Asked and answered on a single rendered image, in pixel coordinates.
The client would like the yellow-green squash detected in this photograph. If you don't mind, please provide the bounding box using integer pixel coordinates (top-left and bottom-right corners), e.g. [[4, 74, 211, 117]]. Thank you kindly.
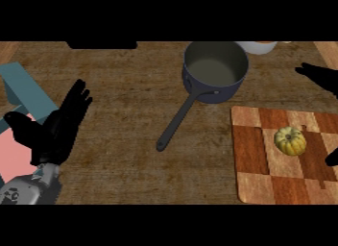
[[272, 126, 308, 158]]

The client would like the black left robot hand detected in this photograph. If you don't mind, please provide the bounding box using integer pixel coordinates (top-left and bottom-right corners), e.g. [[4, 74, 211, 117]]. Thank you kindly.
[[1, 78, 94, 167]]

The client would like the white cup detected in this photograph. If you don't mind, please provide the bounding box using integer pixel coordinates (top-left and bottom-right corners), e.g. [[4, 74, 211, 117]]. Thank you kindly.
[[233, 40, 278, 56]]

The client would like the dark blue long-handled pot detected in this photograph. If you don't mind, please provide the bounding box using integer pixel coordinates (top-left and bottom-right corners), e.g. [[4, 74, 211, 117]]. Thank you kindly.
[[155, 40, 250, 153]]

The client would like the checkered wooden cutting board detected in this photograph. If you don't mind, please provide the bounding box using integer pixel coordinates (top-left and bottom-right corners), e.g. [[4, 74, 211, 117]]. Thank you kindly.
[[230, 106, 338, 206]]

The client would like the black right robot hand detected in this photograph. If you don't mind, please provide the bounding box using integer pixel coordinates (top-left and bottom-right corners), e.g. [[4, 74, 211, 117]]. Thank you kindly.
[[293, 62, 338, 168]]

